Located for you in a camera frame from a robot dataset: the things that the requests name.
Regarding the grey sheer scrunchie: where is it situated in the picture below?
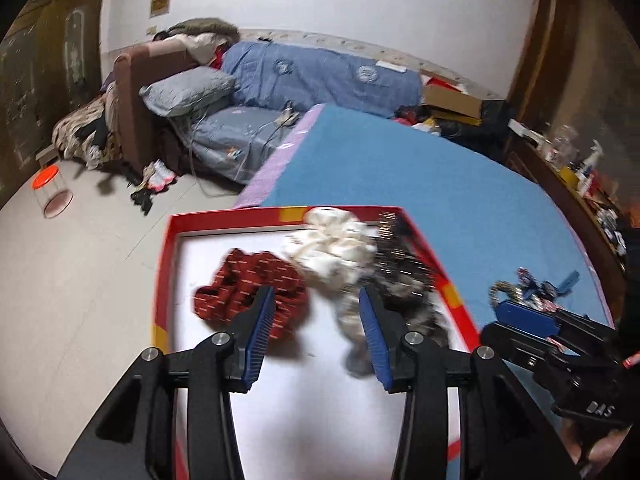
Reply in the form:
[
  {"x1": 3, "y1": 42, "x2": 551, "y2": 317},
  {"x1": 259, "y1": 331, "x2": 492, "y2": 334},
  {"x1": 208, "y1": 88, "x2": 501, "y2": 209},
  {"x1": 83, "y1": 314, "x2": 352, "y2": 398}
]
[{"x1": 336, "y1": 240, "x2": 449, "y2": 378}]

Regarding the dark red dotted scrunchie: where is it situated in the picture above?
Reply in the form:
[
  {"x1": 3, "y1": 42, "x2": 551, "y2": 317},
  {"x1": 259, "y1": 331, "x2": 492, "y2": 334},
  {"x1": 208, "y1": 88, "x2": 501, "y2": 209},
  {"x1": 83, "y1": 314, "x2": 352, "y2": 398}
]
[{"x1": 193, "y1": 248, "x2": 309, "y2": 341}]

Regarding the rhinestone hair clip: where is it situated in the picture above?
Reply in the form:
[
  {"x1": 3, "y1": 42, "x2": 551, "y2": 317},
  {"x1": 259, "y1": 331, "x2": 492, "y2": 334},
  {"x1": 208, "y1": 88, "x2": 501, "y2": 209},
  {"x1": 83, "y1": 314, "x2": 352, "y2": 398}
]
[{"x1": 373, "y1": 211, "x2": 434, "y2": 298}]

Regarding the white cherry print scrunchie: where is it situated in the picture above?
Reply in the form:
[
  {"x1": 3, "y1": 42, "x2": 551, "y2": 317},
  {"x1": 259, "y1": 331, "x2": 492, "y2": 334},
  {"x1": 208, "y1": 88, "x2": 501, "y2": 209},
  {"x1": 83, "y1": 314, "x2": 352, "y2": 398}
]
[{"x1": 283, "y1": 207, "x2": 376, "y2": 292}]

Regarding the blue striped strap watch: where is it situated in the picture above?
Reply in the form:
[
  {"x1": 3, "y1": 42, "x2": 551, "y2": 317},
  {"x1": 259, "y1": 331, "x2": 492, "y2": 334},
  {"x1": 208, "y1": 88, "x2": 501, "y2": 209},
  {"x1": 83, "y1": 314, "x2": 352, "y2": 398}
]
[{"x1": 516, "y1": 266, "x2": 580, "y2": 302}]

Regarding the right hand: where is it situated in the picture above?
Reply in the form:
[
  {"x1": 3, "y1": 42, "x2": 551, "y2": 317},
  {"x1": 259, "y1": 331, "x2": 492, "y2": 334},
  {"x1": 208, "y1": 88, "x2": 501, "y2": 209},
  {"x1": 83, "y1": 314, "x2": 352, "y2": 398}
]
[{"x1": 560, "y1": 419, "x2": 630, "y2": 478}]

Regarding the wooden side cabinet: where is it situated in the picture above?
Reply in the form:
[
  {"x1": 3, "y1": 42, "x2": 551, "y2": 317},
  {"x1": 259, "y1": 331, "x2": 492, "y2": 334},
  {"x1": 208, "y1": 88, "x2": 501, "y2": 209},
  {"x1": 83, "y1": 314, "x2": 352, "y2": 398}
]
[{"x1": 504, "y1": 119, "x2": 626, "y2": 318}]

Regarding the blue bed cover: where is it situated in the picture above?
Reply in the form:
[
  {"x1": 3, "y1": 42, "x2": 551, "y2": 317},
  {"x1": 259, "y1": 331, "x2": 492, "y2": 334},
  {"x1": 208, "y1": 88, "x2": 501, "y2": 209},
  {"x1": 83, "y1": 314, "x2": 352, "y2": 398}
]
[{"x1": 235, "y1": 105, "x2": 613, "y2": 327}]

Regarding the red shallow gift box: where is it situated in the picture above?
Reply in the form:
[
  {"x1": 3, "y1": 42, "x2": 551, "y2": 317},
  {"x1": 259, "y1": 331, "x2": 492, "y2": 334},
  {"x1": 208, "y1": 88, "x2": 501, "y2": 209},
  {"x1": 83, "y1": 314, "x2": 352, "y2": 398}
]
[{"x1": 150, "y1": 205, "x2": 484, "y2": 480}]

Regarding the white spray bottle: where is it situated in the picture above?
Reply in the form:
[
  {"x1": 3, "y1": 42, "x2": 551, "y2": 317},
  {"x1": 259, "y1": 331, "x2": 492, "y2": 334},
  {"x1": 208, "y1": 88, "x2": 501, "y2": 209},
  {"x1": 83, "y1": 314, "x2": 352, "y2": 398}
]
[{"x1": 576, "y1": 140, "x2": 603, "y2": 197}]

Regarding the grey sofa cushion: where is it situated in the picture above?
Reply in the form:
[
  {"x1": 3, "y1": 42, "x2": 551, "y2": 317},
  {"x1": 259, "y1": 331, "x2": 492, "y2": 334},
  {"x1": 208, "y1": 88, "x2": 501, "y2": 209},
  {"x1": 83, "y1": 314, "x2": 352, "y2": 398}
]
[{"x1": 169, "y1": 106, "x2": 300, "y2": 185}]

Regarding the brown sofa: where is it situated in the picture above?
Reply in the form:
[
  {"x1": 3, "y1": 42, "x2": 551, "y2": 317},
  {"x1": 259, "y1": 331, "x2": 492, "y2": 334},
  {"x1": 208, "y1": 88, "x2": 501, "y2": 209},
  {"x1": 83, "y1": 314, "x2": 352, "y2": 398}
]
[{"x1": 113, "y1": 39, "x2": 198, "y2": 172}]

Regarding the cardboard box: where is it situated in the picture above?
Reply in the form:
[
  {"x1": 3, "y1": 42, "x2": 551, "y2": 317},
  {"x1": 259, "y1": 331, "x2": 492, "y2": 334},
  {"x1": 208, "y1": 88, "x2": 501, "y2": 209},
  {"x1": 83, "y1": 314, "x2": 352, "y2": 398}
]
[{"x1": 422, "y1": 76, "x2": 482, "y2": 119}]

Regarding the grey pillow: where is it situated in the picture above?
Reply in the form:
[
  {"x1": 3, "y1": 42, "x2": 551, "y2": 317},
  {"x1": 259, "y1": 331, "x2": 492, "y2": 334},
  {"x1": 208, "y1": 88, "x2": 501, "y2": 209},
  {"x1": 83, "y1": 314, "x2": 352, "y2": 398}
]
[{"x1": 139, "y1": 66, "x2": 236, "y2": 117}]

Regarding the orange round stool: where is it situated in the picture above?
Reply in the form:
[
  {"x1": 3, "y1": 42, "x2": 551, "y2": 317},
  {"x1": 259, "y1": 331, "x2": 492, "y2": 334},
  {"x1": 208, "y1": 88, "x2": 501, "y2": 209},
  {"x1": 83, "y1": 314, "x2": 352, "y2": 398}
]
[{"x1": 32, "y1": 164, "x2": 74, "y2": 219}]

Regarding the patterned blanket on floor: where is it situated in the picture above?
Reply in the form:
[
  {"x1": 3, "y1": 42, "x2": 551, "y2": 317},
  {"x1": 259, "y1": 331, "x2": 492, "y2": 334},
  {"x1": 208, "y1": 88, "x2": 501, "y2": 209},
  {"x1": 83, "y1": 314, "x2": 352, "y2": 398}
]
[{"x1": 52, "y1": 84, "x2": 122, "y2": 170}]

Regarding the blue checked quilt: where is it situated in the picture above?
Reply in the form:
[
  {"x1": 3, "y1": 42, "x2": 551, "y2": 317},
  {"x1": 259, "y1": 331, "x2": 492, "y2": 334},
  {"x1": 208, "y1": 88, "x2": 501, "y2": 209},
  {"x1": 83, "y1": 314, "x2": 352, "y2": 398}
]
[{"x1": 221, "y1": 41, "x2": 422, "y2": 118}]

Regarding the clothes pile on sofa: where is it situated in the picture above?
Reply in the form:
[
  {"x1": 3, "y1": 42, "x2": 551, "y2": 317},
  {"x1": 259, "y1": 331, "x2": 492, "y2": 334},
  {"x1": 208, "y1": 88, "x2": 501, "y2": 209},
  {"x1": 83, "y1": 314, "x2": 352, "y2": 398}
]
[{"x1": 153, "y1": 18, "x2": 241, "y2": 68}]

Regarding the small gold wall plaque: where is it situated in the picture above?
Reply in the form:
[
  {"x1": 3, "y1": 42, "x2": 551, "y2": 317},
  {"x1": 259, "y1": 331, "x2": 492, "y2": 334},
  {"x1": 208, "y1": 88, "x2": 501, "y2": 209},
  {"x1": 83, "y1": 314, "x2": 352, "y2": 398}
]
[{"x1": 150, "y1": 0, "x2": 170, "y2": 18}]

